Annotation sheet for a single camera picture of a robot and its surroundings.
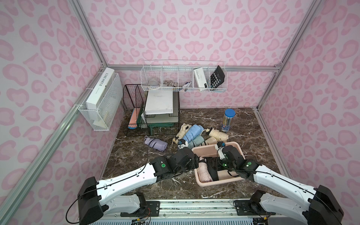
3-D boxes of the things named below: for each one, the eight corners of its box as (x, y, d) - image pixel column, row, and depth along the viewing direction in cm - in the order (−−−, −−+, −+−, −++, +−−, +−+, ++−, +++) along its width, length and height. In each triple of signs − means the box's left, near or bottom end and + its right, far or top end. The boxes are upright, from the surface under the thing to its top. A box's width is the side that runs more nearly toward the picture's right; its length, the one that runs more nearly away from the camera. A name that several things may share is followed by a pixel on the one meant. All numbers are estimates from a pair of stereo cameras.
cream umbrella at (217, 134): (204, 134, 105) (204, 130, 101) (208, 128, 108) (209, 125, 105) (224, 145, 99) (225, 142, 95) (228, 139, 102) (229, 136, 99)
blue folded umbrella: (182, 140, 102) (182, 134, 96) (196, 127, 110) (197, 121, 104) (189, 145, 99) (189, 139, 93) (203, 132, 107) (204, 126, 101)
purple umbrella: (142, 145, 100) (141, 142, 97) (147, 138, 104) (145, 135, 101) (164, 152, 96) (163, 149, 93) (167, 145, 100) (167, 142, 97)
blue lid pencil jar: (220, 134, 106) (226, 115, 90) (219, 127, 110) (224, 108, 94) (229, 134, 106) (236, 115, 90) (227, 127, 110) (234, 108, 94)
